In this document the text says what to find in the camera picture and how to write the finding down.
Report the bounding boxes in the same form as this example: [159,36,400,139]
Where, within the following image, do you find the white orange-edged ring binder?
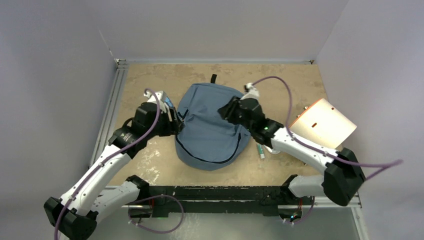
[289,98,357,149]

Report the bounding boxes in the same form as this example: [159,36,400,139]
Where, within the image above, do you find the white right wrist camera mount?
[241,82,260,100]

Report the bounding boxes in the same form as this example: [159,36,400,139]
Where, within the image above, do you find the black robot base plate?
[128,185,313,218]

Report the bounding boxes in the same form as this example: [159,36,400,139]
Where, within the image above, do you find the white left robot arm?
[43,100,183,240]

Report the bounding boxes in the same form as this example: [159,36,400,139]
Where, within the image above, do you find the light blue scissors blister pack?
[265,146,281,155]

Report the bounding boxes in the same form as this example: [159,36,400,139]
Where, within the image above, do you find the aluminium frame rails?
[59,58,369,240]

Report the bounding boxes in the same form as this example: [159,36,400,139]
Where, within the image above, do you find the light blue capped highlighter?
[165,96,175,108]

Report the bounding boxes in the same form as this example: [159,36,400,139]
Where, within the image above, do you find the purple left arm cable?
[53,88,185,240]

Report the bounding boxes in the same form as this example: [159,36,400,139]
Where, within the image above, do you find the green white glue stick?
[256,144,265,160]

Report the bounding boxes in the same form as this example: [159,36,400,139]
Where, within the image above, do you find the blue fabric backpack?
[175,74,251,171]

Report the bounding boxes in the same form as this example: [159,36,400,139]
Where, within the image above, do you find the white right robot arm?
[217,96,366,207]

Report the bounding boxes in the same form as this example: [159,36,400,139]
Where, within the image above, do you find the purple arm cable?
[250,76,404,226]
[53,88,185,240]

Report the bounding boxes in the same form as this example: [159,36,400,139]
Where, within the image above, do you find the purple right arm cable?
[250,76,404,226]

